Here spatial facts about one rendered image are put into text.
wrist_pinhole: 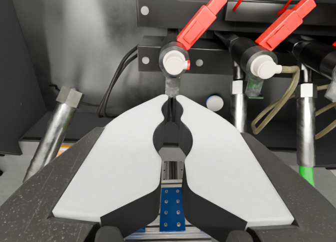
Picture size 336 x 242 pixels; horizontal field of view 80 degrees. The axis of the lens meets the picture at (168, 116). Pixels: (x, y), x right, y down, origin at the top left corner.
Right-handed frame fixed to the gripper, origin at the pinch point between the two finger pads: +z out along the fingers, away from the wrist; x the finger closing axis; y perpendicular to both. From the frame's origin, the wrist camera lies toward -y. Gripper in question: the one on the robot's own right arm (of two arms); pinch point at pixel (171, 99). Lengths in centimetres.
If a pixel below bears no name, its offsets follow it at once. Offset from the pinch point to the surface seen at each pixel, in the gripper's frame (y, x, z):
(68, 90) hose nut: 2.7, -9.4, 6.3
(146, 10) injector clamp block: -3.3, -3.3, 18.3
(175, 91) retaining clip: 3.1, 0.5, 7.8
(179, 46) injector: -1.3, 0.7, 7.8
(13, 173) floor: 140, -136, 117
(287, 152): 22.3, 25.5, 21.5
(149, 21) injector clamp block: -1.9, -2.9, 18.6
